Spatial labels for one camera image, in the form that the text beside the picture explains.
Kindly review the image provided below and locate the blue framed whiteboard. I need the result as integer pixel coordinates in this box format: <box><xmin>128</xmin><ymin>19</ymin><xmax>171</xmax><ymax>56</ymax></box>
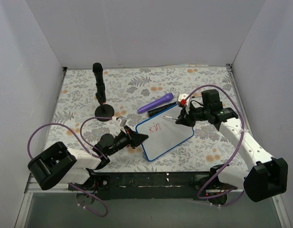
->
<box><xmin>135</xmin><ymin>105</ymin><xmax>194</xmax><ymax>162</ymax></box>

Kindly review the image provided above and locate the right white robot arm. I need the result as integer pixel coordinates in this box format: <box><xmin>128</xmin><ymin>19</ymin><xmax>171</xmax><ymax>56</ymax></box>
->
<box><xmin>175</xmin><ymin>87</ymin><xmax>288</xmax><ymax>202</ymax></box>

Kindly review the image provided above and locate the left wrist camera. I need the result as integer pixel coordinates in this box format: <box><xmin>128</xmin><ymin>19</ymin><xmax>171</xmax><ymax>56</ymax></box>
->
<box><xmin>112</xmin><ymin>116</ymin><xmax>127</xmax><ymax>128</ymax></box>

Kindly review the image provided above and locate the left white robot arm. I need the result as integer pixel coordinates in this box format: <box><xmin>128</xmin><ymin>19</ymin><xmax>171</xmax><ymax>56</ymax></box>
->
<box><xmin>28</xmin><ymin>126</ymin><xmax>149</xmax><ymax>190</ymax></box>

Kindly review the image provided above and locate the floral table mat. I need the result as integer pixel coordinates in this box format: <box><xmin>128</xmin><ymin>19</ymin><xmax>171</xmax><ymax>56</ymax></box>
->
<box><xmin>44</xmin><ymin>65</ymin><xmax>240</xmax><ymax>172</ymax></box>

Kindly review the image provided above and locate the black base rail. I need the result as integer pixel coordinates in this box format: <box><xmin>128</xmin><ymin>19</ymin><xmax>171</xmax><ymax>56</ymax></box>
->
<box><xmin>75</xmin><ymin>171</ymin><xmax>209</xmax><ymax>200</ymax></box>

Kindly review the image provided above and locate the black microphone on stand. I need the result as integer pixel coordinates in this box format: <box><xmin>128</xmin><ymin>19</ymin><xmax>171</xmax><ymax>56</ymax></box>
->
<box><xmin>92</xmin><ymin>63</ymin><xmax>114</xmax><ymax>122</ymax></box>

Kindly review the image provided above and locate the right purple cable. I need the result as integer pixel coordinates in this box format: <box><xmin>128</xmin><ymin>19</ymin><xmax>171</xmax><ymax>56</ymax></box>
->
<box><xmin>186</xmin><ymin>85</ymin><xmax>245</xmax><ymax>207</ymax></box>

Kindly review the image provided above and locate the black glitter microphone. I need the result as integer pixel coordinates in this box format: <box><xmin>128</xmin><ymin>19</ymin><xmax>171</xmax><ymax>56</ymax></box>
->
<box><xmin>147</xmin><ymin>102</ymin><xmax>176</xmax><ymax>117</ymax></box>

